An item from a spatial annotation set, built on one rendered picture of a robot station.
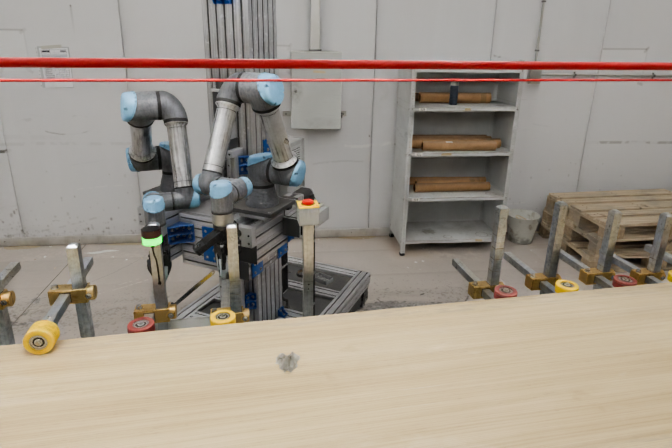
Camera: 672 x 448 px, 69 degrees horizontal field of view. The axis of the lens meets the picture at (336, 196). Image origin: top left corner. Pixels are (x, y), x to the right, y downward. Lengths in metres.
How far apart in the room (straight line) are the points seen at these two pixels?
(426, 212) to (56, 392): 3.65
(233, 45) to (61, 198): 2.76
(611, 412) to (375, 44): 3.35
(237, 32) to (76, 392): 1.56
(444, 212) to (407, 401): 3.44
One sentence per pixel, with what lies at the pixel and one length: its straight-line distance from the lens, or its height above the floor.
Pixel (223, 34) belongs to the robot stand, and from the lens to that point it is 2.38.
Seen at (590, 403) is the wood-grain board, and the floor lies 0.90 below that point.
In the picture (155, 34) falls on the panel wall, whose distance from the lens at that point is 4.24.
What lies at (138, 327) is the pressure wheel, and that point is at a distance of 1.67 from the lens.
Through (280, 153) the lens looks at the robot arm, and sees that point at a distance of 2.01.
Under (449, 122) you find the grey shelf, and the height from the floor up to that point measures 1.06.
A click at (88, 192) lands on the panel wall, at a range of 4.63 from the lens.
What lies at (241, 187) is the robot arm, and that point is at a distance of 1.78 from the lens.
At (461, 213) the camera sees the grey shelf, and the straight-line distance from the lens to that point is 4.71.
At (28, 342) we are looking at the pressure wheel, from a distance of 1.65.
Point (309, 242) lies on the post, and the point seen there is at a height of 1.08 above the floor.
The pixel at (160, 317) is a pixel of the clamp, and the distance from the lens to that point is 1.82.
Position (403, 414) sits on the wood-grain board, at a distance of 1.30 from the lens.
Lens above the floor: 1.77
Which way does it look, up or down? 18 degrees down
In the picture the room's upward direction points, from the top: 1 degrees clockwise
